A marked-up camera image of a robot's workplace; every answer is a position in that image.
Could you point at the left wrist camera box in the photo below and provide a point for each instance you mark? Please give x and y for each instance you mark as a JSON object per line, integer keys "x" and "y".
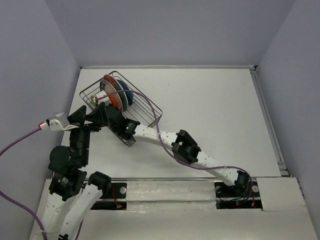
{"x": 56, "y": 122}

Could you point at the green plate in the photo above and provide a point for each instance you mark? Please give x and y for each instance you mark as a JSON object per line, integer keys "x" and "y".
{"x": 94, "y": 100}

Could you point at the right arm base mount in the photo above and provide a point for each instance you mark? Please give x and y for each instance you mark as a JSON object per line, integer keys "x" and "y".
{"x": 226, "y": 198}

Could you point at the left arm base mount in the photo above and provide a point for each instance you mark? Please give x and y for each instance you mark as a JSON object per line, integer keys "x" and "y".
{"x": 114, "y": 199}

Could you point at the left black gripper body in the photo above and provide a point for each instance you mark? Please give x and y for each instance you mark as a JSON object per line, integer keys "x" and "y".
{"x": 81, "y": 136}

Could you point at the white plate teal rim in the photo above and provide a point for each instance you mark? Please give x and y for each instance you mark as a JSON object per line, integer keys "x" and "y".
{"x": 102, "y": 84}

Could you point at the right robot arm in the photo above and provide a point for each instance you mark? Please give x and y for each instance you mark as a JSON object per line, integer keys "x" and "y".
{"x": 181, "y": 146}

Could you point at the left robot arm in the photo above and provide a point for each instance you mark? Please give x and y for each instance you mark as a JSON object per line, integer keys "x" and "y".
{"x": 66, "y": 204}

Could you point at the red teal flower plate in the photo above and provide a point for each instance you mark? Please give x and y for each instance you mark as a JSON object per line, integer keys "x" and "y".
{"x": 115, "y": 83}

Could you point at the orange plate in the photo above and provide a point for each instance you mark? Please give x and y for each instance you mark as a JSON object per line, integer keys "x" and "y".
{"x": 113, "y": 96}

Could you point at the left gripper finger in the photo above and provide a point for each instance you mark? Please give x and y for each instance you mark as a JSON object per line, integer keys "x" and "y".
{"x": 98, "y": 116}
{"x": 77, "y": 118}

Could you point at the wire dish rack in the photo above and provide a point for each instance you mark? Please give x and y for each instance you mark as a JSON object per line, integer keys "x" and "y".
{"x": 139, "y": 109}

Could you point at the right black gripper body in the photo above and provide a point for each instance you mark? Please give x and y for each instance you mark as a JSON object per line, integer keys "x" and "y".
{"x": 114, "y": 129}

